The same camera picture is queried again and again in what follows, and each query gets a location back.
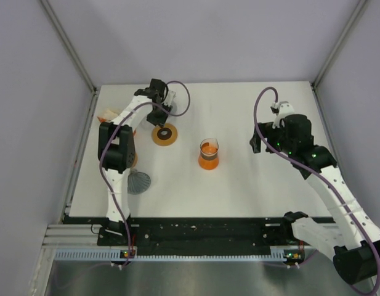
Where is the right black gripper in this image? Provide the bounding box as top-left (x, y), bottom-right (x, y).
top-left (249, 121), bottom-right (295, 156)

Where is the wooden dripper ring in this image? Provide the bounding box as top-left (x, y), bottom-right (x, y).
top-left (151, 122), bottom-right (180, 146)

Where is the orange coffee filter box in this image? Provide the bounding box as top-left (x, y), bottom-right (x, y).
top-left (97, 108), bottom-right (137, 132)

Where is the orange glass carafe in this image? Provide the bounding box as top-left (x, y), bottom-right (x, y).
top-left (198, 138), bottom-right (219, 170)

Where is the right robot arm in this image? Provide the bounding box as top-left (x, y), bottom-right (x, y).
top-left (249, 113), bottom-right (380, 294)

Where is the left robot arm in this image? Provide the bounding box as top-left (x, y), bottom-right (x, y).
top-left (98, 79), bottom-right (173, 245)

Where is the grey ribbed dripper cone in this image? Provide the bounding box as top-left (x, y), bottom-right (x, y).
top-left (127, 169), bottom-right (151, 195)

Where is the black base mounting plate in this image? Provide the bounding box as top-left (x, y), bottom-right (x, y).
top-left (97, 218), bottom-right (305, 257)

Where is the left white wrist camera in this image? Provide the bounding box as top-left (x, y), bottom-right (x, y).
top-left (163, 90), bottom-right (176, 106)

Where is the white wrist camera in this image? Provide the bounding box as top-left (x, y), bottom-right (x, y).
top-left (163, 90), bottom-right (176, 106)
top-left (270, 101), bottom-right (295, 129)

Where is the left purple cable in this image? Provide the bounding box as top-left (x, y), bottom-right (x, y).
top-left (99, 80), bottom-right (191, 272)

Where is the purple cable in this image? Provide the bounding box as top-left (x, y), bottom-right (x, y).
top-left (99, 80), bottom-right (191, 272)
top-left (253, 86), bottom-right (380, 295)

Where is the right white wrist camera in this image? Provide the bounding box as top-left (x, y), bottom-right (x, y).
top-left (270, 101), bottom-right (295, 129)

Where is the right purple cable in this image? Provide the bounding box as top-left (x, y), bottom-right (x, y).
top-left (253, 86), bottom-right (380, 295)

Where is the grey slotted cable duct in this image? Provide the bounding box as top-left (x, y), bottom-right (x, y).
top-left (54, 246), bottom-right (300, 262)

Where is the left corner aluminium post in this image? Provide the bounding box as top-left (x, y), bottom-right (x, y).
top-left (38, 0), bottom-right (100, 93)

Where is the corner aluminium post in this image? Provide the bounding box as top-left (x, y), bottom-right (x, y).
top-left (311, 0), bottom-right (371, 92)
top-left (38, 0), bottom-right (100, 93)

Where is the right corner aluminium post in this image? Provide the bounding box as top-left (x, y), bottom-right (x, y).
top-left (311, 0), bottom-right (371, 92)

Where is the aluminium frame rail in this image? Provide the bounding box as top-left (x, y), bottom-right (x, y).
top-left (41, 223), bottom-right (380, 247)

